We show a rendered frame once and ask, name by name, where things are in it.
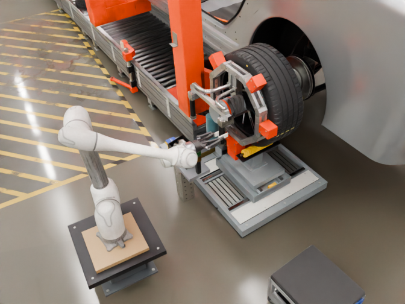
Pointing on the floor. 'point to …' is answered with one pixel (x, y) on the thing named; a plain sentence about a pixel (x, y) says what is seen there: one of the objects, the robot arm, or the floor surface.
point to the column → (184, 186)
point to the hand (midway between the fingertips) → (221, 134)
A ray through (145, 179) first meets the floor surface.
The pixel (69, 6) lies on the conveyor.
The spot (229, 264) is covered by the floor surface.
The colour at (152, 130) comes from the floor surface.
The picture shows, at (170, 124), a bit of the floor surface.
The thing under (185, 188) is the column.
